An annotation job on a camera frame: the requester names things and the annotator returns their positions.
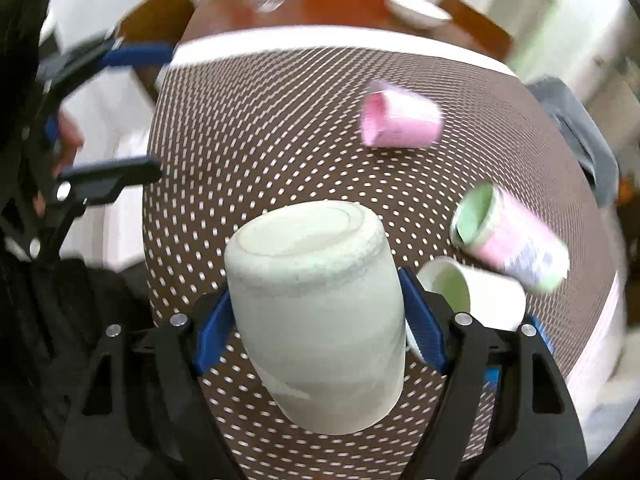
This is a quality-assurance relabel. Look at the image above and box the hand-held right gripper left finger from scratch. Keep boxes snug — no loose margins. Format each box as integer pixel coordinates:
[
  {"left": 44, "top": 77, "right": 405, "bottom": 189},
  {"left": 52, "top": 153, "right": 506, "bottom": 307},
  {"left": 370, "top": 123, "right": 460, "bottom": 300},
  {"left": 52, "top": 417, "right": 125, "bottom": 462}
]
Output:
[{"left": 57, "top": 287, "right": 251, "bottom": 480}]

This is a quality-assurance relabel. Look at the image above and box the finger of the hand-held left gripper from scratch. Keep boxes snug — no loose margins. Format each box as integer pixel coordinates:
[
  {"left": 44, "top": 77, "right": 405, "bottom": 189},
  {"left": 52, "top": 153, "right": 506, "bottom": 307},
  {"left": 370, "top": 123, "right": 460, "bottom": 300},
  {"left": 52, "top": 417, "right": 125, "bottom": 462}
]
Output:
[
  {"left": 27, "top": 156, "right": 164, "bottom": 261},
  {"left": 35, "top": 30, "right": 174, "bottom": 111}
]

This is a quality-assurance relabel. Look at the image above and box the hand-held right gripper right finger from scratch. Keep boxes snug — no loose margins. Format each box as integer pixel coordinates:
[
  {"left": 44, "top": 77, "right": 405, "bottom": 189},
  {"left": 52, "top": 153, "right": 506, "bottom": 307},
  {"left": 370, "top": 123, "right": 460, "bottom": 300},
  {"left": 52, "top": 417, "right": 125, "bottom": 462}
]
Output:
[{"left": 396, "top": 266, "right": 591, "bottom": 480}]

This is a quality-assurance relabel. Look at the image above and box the pale green cup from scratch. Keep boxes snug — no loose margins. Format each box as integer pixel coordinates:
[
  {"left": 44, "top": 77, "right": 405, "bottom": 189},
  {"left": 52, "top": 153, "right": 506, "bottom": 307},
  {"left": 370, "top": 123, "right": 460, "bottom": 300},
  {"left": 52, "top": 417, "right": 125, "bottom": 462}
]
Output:
[{"left": 223, "top": 200, "right": 407, "bottom": 436}]

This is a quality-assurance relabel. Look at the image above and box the white cup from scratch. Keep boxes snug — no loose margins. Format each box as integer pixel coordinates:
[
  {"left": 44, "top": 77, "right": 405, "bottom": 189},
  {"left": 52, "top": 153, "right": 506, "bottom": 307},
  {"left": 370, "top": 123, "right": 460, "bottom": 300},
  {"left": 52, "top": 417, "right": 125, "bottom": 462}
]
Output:
[{"left": 406, "top": 256, "right": 528, "bottom": 363}]

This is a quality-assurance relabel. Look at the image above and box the printed pink cup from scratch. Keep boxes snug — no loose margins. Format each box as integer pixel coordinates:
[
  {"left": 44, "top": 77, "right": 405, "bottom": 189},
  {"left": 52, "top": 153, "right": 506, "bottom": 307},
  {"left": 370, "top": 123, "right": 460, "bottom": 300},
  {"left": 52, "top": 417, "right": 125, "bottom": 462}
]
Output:
[{"left": 449, "top": 181, "right": 571, "bottom": 293}]

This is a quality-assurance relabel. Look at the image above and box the plain pink cup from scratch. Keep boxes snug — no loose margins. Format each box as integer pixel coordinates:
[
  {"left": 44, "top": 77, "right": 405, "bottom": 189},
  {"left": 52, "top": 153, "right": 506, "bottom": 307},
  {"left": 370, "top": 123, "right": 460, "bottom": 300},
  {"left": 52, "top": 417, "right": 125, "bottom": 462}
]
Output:
[{"left": 360, "top": 79, "right": 445, "bottom": 149}]

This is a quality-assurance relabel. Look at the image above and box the person's left hand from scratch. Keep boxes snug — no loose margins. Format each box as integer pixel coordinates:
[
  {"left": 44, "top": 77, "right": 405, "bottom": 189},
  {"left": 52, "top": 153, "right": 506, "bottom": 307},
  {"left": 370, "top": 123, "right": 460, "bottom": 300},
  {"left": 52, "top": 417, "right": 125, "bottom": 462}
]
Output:
[{"left": 50, "top": 109, "right": 86, "bottom": 177}]

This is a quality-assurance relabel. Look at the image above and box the wooden chair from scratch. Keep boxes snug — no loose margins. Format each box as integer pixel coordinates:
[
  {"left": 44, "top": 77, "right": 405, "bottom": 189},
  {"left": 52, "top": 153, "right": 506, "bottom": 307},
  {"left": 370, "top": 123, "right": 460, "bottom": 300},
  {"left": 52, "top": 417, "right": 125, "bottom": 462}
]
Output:
[
  {"left": 115, "top": 0, "right": 197, "bottom": 106},
  {"left": 436, "top": 0, "right": 516, "bottom": 61}
]

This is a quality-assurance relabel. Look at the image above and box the brown dotted table mat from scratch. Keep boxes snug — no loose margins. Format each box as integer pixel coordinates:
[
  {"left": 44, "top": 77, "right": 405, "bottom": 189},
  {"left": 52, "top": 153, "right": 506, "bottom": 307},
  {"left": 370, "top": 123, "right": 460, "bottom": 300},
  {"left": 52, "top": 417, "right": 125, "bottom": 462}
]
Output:
[{"left": 141, "top": 35, "right": 628, "bottom": 480}]

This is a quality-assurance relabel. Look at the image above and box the grey cloth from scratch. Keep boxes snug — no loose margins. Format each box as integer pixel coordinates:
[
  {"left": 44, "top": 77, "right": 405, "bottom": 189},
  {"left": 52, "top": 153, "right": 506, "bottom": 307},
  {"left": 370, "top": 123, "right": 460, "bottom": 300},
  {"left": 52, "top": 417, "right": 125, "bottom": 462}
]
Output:
[{"left": 525, "top": 76, "right": 621, "bottom": 208}]

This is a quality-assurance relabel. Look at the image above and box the white bowl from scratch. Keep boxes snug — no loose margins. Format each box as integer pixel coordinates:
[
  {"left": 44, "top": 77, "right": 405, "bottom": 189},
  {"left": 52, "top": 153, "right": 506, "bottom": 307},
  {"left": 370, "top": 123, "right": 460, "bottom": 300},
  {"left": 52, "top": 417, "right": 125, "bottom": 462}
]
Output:
[{"left": 384, "top": 0, "right": 453, "bottom": 30}]

